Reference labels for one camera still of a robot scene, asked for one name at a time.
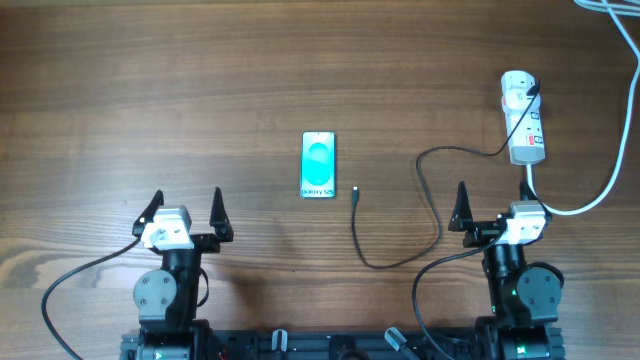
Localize white charger adapter plug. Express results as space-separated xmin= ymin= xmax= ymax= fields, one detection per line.
xmin=502 ymin=85 xmax=541 ymax=114

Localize white cables at corner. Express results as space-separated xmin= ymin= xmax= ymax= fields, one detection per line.
xmin=573 ymin=0 xmax=640 ymax=18

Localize white power strip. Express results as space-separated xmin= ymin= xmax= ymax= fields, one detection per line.
xmin=501 ymin=70 xmax=545 ymax=166

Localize black USB charging cable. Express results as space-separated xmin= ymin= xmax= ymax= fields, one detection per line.
xmin=350 ymin=79 xmax=542 ymax=271

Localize white power strip cord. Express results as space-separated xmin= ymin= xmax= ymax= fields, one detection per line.
xmin=525 ymin=0 xmax=640 ymax=217

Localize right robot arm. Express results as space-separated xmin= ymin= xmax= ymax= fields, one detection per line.
xmin=448 ymin=182 xmax=566 ymax=360

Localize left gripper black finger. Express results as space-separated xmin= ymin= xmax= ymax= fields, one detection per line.
xmin=209 ymin=187 xmax=234 ymax=242
xmin=132 ymin=190 xmax=164 ymax=237

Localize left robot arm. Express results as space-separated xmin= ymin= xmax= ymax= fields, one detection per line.
xmin=120 ymin=188 xmax=234 ymax=360

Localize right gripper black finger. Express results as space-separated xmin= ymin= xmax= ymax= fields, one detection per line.
xmin=448 ymin=181 xmax=474 ymax=232
xmin=519 ymin=180 xmax=552 ymax=218

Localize turquoise screen smartphone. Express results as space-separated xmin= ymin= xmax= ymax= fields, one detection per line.
xmin=300 ymin=131 xmax=336 ymax=199

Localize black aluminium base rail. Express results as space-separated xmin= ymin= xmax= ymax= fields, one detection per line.
xmin=120 ymin=328 xmax=566 ymax=360

